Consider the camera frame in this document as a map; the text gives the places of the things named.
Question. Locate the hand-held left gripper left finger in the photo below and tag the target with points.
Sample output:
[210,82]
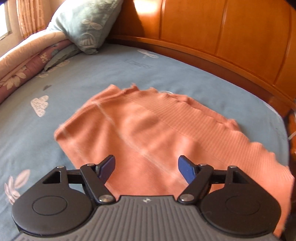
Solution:
[106,168]

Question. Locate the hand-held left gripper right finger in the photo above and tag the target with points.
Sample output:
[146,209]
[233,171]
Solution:
[187,171]

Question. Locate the orange knit sweater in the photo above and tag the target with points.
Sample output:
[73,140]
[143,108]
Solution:
[150,129]

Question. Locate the flat teal pillow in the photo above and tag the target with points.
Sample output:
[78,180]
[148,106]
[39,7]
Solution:
[60,56]

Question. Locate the wooden headboard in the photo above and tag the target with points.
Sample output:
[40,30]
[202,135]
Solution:
[219,41]

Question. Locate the folded pink floral quilt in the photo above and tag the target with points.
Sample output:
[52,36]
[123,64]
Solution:
[25,55]

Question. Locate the teal printed pillow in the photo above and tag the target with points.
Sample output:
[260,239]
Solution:
[90,23]

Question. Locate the pink striped curtain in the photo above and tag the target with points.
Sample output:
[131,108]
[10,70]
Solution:
[30,16]

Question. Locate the window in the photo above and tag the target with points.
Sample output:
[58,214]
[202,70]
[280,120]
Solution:
[4,20]

